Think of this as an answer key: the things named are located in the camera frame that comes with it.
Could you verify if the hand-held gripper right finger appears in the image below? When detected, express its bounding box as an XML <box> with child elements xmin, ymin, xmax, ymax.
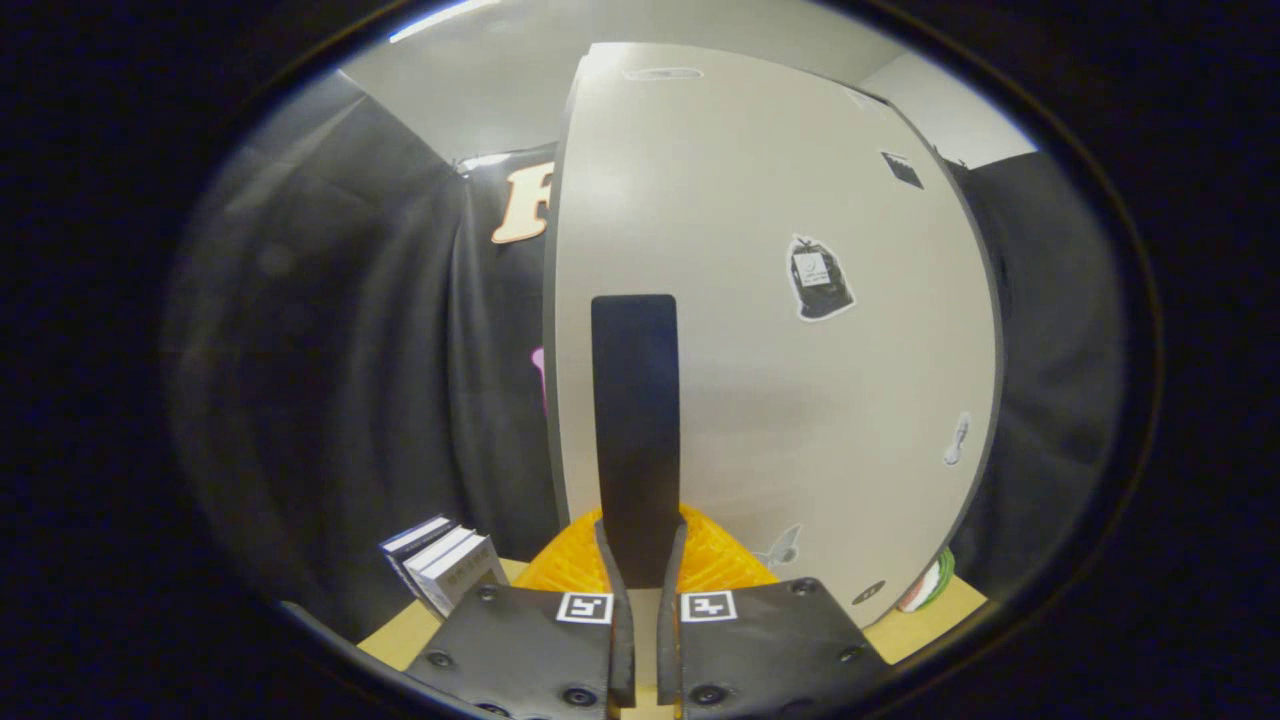
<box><xmin>657</xmin><ymin>505</ymin><xmax>891</xmax><ymax>720</ymax></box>

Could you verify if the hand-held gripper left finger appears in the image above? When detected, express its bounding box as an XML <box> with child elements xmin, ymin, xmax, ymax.
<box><xmin>405</xmin><ymin>508</ymin><xmax>638</xmax><ymax>720</ymax></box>

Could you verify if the black cabinet door handle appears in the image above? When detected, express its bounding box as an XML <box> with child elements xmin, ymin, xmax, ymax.
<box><xmin>590</xmin><ymin>294</ymin><xmax>682</xmax><ymax>591</ymax></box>

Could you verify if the white dark-cover book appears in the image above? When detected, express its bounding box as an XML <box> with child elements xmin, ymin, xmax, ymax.
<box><xmin>415</xmin><ymin>535</ymin><xmax>508</xmax><ymax>618</ymax></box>
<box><xmin>402</xmin><ymin>527</ymin><xmax>476</xmax><ymax>601</ymax></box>
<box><xmin>380</xmin><ymin>515</ymin><xmax>453</xmax><ymax>591</ymax></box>

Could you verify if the green white striped object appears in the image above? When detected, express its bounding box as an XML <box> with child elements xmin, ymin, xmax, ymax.
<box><xmin>898</xmin><ymin>547</ymin><xmax>957</xmax><ymax>613</ymax></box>

